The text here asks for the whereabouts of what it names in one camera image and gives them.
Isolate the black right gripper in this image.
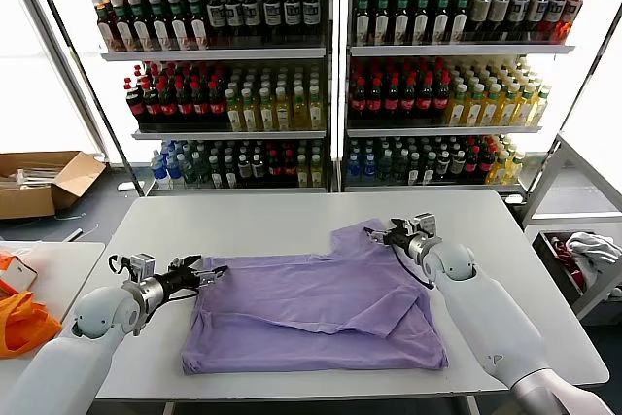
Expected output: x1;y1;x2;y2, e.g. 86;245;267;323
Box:
363;217;415;251

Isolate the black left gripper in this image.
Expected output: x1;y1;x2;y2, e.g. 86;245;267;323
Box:
159;253;229;299

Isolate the purple printed t-shirt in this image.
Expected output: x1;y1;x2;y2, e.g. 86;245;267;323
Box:
181;219;449;376

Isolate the cola bottle red cap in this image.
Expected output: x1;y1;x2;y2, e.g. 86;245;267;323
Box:
124;77;143;125
366;77;384;119
159;82;178;124
416;77;433;119
192;81;210;123
176;81;194;124
349;77;367;119
399;77;417;119
208;81;226;123
432;77;450;119
143;82;161;124
383;77;400;119

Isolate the yellow juice bottle green label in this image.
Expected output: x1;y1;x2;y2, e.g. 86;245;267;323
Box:
274;86;292;131
465;84;485;127
258;87;276;132
499;84;519;126
447;84;467;127
532;85;551;125
241;88;259;132
482;84;501;126
292;86;309;131
515;84;535;126
225;88;243;132
308;86;325;131

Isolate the black storage bin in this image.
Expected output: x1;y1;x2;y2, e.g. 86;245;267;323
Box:
537;230;622;303

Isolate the small white orange-edged box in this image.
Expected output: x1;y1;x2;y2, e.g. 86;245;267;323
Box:
0;257;39;294

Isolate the red garment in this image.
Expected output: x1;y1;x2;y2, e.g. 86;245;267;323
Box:
551;234;584;292

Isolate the bundle of white tubes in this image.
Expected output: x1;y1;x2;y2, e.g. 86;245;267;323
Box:
13;167;65;189

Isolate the grey metal cart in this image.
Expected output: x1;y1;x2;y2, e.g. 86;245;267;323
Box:
522;133;622;323

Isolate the grey metal shelving unit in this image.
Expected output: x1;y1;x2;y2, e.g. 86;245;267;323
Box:
339;0;611;193
65;0;336;196

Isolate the open brown cardboard box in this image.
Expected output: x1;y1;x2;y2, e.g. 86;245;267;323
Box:
0;150;107;220

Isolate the orange cloth bag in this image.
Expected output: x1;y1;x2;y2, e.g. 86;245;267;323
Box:
0;291;63;361

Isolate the white grey garment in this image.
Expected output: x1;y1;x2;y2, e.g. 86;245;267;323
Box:
566;231;622;292

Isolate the dark tea bottle green label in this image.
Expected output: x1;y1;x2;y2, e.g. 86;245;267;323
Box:
111;0;132;52
391;0;411;46
431;0;450;45
148;0;169;52
353;0;373;46
187;0;208;51
372;0;392;46
129;0;150;52
449;0;468;45
410;0;431;46
167;0;189;52

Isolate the dark bottle white label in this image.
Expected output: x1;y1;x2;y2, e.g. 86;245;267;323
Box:
263;0;283;39
301;0;322;38
207;0;228;41
507;0;528;36
225;0;245;41
526;0;546;36
542;0;563;37
282;0;302;39
241;0;261;41

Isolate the dark bottle beige label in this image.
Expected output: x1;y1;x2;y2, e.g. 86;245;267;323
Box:
487;0;508;37
468;0;489;37

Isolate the red tea bottle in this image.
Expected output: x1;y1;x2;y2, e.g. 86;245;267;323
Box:
96;0;116;52
558;0;584;44

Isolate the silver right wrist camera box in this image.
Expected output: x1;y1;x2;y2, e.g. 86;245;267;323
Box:
406;212;438;237

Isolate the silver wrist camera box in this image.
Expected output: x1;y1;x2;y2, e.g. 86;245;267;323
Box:
406;212;438;237
107;253;156;285

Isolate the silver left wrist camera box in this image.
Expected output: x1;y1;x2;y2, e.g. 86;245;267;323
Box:
107;253;156;285

